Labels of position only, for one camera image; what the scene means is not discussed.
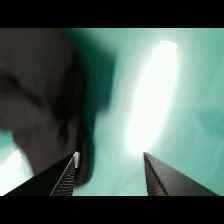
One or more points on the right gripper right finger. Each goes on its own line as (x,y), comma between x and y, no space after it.
(166,181)

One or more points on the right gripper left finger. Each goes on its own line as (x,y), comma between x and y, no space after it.
(56,180)

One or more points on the black garment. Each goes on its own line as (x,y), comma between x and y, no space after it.
(36,83)

